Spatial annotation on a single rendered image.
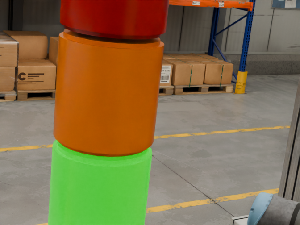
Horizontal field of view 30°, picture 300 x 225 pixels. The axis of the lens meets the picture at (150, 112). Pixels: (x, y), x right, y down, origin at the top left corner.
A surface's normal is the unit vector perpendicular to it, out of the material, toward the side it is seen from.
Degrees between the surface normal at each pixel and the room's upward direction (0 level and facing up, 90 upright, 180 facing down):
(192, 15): 90
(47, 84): 91
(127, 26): 90
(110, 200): 90
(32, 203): 0
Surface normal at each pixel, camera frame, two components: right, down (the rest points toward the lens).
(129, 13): 0.32, 0.30
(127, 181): 0.55, 0.29
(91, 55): -0.19, 0.26
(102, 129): 0.07, 0.29
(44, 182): 0.11, -0.95
